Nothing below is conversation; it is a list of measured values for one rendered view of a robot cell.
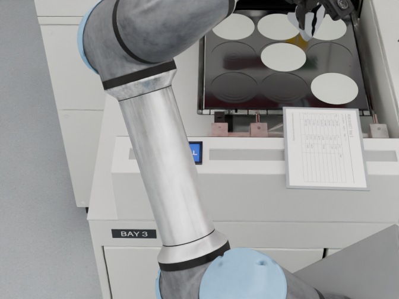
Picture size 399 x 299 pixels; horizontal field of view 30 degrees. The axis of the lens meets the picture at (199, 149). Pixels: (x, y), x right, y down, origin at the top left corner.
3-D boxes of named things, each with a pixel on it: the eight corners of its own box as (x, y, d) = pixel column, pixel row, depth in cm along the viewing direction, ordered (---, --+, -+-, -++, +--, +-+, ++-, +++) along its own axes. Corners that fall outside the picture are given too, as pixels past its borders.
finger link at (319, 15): (301, 24, 163) (305, -11, 156) (321, 37, 160) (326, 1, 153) (291, 30, 161) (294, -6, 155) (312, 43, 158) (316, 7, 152)
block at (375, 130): (367, 133, 154) (369, 123, 152) (383, 133, 154) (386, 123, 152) (373, 161, 148) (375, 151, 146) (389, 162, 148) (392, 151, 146)
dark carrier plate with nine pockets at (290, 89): (206, 12, 181) (206, 9, 180) (348, 12, 180) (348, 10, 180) (204, 109, 157) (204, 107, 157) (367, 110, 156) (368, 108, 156)
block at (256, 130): (249, 132, 154) (250, 121, 152) (266, 132, 154) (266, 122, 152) (250, 161, 149) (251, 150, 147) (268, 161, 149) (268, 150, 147)
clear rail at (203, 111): (196, 111, 157) (196, 107, 156) (375, 113, 157) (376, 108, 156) (196, 116, 156) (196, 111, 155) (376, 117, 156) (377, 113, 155)
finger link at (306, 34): (291, 30, 161) (294, -6, 155) (312, 43, 158) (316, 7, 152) (281, 36, 160) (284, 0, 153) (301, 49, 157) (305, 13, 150)
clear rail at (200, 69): (199, 10, 182) (199, 6, 181) (205, 10, 182) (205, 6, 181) (196, 116, 156) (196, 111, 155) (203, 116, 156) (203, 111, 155)
